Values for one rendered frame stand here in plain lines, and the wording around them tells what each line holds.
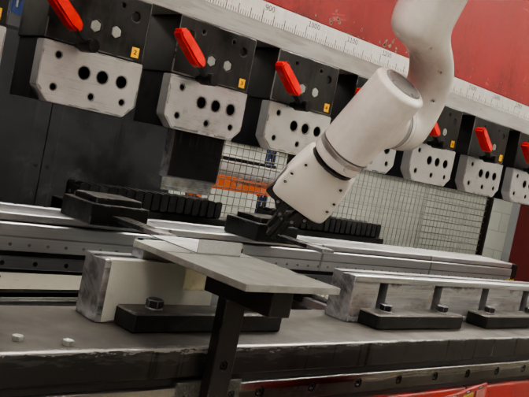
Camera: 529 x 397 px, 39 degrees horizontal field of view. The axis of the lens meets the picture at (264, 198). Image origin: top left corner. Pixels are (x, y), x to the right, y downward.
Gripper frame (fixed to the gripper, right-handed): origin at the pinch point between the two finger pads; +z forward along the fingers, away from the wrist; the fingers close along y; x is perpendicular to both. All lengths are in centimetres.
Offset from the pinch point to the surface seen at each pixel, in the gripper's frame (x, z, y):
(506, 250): -634, 245, -347
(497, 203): -690, 229, -323
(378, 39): -32.3, -25.2, 2.2
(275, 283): 25.1, -7.8, 0.3
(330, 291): 19.1, -7.9, -7.8
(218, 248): 11.8, 2.4, 6.9
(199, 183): 1.3, 1.6, 14.4
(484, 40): -59, -31, -19
